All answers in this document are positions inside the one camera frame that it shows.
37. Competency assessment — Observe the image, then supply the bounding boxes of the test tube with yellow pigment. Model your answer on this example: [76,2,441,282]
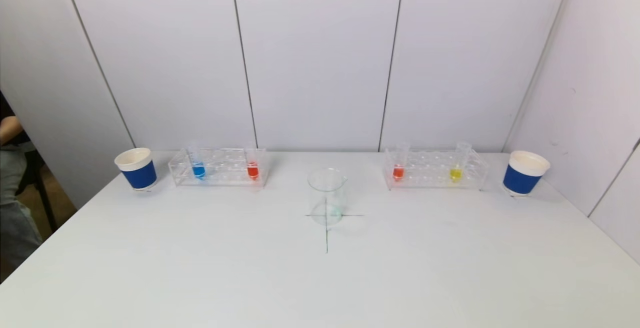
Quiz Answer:
[449,141,473,183]

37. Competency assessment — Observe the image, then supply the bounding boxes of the bystander bare forearm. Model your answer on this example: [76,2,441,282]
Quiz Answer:
[0,116,24,146]

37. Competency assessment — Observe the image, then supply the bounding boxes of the clear glass beaker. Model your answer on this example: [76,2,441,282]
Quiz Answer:
[307,167,349,227]

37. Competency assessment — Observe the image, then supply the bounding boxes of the test tube with red pigment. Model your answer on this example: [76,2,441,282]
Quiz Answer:
[244,143,261,181]
[392,143,411,182]

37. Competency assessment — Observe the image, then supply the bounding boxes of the clear acrylic test tube rack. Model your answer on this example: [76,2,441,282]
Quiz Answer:
[383,148,490,191]
[168,147,268,188]

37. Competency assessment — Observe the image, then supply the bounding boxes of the test tube with blue pigment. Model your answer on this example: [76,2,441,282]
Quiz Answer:
[186,142,207,180]

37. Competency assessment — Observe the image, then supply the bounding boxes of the blue white paper cup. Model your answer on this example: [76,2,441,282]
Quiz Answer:
[502,150,551,197]
[114,147,158,191]

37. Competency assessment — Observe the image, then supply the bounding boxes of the bystander grey trousers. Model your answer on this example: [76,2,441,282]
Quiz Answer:
[0,144,43,268]

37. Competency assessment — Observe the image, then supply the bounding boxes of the bystander black shirt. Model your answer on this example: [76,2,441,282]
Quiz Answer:
[0,91,15,119]

